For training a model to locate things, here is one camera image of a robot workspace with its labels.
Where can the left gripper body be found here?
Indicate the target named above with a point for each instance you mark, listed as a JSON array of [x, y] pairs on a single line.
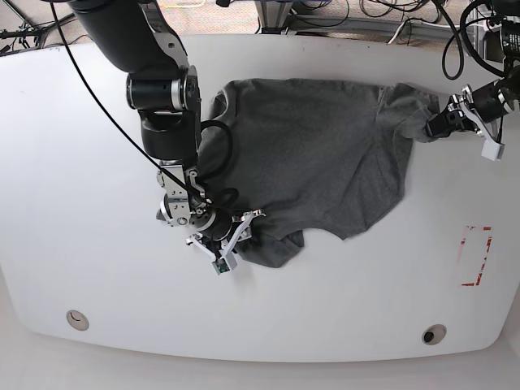
[[490, 102]]

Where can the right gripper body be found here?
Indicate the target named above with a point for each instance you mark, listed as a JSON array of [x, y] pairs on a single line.
[[218, 220]]

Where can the grey T-shirt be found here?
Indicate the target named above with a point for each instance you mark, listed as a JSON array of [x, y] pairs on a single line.
[[317, 154]]

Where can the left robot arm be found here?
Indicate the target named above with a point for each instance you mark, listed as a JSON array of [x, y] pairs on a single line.
[[505, 15]]

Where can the red tape rectangle marking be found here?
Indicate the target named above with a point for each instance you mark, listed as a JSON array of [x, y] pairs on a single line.
[[473, 254]]

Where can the left table grommet hole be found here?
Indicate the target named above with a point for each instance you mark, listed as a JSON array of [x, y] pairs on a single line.
[[77, 320]]

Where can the table grommet hole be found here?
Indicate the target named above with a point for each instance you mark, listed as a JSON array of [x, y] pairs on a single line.
[[434, 334], [77, 320]]

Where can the right table grommet hole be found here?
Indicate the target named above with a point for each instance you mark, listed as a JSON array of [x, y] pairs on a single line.
[[434, 334]]

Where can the black tripod stand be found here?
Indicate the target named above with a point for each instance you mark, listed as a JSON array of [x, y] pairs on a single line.
[[29, 35]]

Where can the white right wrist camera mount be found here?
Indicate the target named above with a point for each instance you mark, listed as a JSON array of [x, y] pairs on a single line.
[[221, 251]]

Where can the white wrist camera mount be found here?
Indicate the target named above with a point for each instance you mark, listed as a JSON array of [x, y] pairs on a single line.
[[221, 251], [492, 149]]

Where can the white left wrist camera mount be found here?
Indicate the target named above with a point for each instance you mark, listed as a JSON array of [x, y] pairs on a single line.
[[492, 149]]

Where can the aluminium frame rail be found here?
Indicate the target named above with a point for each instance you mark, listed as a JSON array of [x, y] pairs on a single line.
[[409, 27]]

